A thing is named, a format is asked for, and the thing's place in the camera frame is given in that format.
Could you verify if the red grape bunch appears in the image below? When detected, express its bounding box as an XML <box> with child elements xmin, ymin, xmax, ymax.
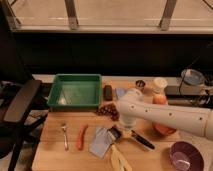
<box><xmin>96</xmin><ymin>103</ymin><xmax>119</xmax><ymax>121</ymax></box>

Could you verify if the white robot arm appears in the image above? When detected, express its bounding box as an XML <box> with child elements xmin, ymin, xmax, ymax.
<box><xmin>116</xmin><ymin>88</ymin><xmax>213</xmax><ymax>140</ymax></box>

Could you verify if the orange juice bottle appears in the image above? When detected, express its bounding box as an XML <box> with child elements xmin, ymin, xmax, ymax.
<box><xmin>152</xmin><ymin>77</ymin><xmax>168</xmax><ymax>105</ymax></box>

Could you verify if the grey blue cloth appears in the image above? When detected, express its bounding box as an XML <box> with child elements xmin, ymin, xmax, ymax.
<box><xmin>89</xmin><ymin>127</ymin><xmax>113</xmax><ymax>159</ymax></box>

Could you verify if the yellow banana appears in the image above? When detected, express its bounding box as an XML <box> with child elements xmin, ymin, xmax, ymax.
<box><xmin>111</xmin><ymin>145</ymin><xmax>133</xmax><ymax>171</ymax></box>

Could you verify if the orange carrot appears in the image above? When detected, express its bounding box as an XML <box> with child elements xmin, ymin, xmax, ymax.
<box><xmin>76</xmin><ymin>124</ymin><xmax>88</xmax><ymax>150</ymax></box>

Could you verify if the black office chair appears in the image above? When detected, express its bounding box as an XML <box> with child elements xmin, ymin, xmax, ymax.
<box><xmin>0</xmin><ymin>2</ymin><xmax>47</xmax><ymax>171</ymax></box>

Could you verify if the green plastic tray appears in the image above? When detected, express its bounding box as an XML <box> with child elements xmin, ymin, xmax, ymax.
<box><xmin>47</xmin><ymin>74</ymin><xmax>102</xmax><ymax>111</ymax></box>

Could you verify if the silver metal fork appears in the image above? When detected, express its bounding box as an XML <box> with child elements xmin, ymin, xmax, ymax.
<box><xmin>61</xmin><ymin>123</ymin><xmax>69</xmax><ymax>151</ymax></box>

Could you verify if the blue sponge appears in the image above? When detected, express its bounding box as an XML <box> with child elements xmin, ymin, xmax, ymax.
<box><xmin>115</xmin><ymin>87</ymin><xmax>126</xmax><ymax>99</ymax></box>

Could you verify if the small dark metal cup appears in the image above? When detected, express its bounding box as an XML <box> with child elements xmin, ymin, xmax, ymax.
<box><xmin>135</xmin><ymin>80</ymin><xmax>146</xmax><ymax>91</ymax></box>

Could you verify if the purple bowl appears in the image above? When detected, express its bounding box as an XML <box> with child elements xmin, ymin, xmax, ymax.
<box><xmin>169</xmin><ymin>141</ymin><xmax>204</xmax><ymax>171</ymax></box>

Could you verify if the orange bowl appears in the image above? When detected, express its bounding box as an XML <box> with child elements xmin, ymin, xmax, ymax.
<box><xmin>152</xmin><ymin>122</ymin><xmax>176</xmax><ymax>136</ymax></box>

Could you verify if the blue lidded container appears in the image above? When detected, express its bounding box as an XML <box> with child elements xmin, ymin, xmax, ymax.
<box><xmin>181</xmin><ymin>69</ymin><xmax>205</xmax><ymax>86</ymax></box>

